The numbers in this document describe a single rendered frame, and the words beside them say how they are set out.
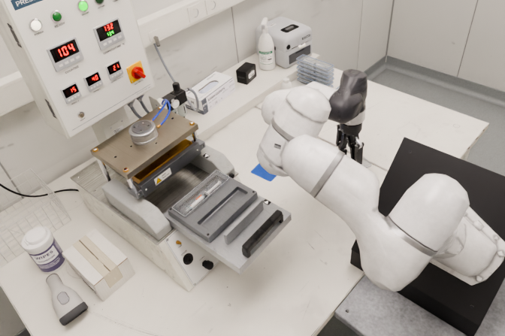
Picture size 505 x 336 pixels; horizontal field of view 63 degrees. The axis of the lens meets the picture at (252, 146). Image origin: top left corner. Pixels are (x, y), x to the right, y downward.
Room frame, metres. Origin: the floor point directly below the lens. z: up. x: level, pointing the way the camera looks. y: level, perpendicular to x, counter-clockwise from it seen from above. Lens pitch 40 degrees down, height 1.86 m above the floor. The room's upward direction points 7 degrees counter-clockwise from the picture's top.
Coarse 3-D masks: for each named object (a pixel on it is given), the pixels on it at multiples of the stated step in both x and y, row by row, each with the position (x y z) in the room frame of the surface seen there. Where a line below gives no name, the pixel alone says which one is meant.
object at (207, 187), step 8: (216, 176) 0.89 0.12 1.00; (224, 176) 0.89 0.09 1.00; (200, 184) 0.86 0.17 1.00; (208, 184) 0.86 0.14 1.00; (216, 184) 0.86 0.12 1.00; (192, 192) 0.83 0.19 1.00; (200, 192) 0.83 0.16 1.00; (208, 192) 0.83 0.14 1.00; (184, 200) 0.81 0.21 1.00; (192, 200) 0.80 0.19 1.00; (200, 200) 0.80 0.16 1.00; (176, 208) 0.78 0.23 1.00; (184, 208) 0.78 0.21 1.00; (192, 208) 0.77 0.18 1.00
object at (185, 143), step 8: (184, 144) 0.99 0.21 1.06; (168, 152) 0.96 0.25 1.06; (176, 152) 0.96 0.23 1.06; (160, 160) 0.93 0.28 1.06; (168, 160) 0.93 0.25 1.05; (144, 168) 0.90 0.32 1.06; (152, 168) 0.90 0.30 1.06; (136, 176) 0.87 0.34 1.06; (144, 176) 0.87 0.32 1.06; (136, 184) 0.87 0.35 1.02
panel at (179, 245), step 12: (168, 240) 0.74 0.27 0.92; (180, 240) 0.76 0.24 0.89; (180, 252) 0.74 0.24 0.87; (192, 252) 0.75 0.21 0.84; (204, 252) 0.76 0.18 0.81; (180, 264) 0.71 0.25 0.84; (192, 264) 0.73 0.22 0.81; (216, 264) 0.76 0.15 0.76; (192, 276) 0.70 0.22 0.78; (204, 276) 0.72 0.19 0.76
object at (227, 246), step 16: (256, 208) 0.75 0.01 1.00; (272, 208) 0.77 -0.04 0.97; (176, 224) 0.75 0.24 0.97; (240, 224) 0.70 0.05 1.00; (256, 224) 0.72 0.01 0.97; (192, 240) 0.71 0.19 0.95; (224, 240) 0.68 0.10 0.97; (240, 240) 0.67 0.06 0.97; (272, 240) 0.68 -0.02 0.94; (224, 256) 0.63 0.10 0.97; (240, 256) 0.62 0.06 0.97; (256, 256) 0.63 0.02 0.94; (240, 272) 0.59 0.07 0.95
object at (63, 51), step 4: (68, 44) 1.03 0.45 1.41; (72, 44) 1.03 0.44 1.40; (60, 48) 1.01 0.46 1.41; (64, 48) 1.02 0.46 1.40; (68, 48) 1.02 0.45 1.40; (72, 48) 1.03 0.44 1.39; (56, 52) 1.00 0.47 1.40; (60, 52) 1.01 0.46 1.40; (64, 52) 1.01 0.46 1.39; (68, 52) 1.02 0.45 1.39; (72, 52) 1.03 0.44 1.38; (56, 56) 1.00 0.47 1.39; (60, 56) 1.00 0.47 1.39; (64, 56) 1.01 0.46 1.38
